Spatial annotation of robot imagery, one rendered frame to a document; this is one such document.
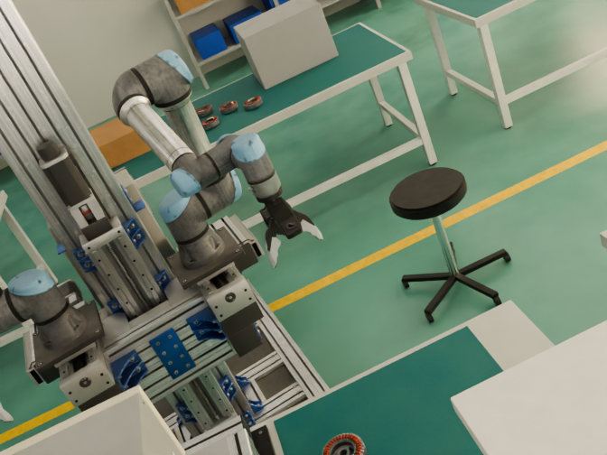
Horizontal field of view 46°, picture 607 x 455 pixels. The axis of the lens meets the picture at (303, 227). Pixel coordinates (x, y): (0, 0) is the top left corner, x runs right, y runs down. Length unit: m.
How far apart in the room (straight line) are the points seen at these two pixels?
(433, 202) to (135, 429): 1.94
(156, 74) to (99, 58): 6.02
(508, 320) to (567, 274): 1.31
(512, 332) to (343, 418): 0.51
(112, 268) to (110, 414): 0.99
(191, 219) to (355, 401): 0.75
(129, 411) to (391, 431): 0.74
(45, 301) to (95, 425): 0.88
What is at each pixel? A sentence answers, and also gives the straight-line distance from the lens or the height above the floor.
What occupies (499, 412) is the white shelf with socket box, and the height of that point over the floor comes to 1.20.
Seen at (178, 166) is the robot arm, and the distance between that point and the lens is 1.82.
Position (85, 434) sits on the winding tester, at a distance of 1.44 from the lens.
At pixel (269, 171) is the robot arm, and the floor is 1.41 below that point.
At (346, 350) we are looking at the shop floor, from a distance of 3.33.
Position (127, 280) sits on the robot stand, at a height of 1.06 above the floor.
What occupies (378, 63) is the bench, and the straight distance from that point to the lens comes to 4.12.
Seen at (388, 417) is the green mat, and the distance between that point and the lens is 1.93.
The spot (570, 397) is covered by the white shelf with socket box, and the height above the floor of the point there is 1.20.
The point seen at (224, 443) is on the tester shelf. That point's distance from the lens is 1.54.
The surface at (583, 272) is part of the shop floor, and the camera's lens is 3.36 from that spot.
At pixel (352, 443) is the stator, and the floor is 0.78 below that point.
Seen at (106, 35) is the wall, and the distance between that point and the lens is 8.03.
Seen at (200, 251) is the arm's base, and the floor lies 1.09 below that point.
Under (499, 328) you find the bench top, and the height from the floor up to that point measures 0.75.
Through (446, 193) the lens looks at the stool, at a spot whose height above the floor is 0.56.
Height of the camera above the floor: 2.13
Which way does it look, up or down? 29 degrees down
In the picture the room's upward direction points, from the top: 24 degrees counter-clockwise
